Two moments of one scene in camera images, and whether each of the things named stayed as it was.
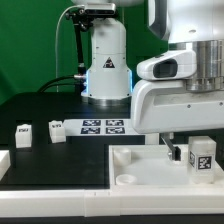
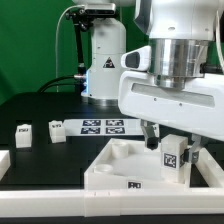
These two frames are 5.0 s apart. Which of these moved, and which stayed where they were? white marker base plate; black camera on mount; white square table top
Moved: white square table top
Stayed: white marker base plate; black camera on mount
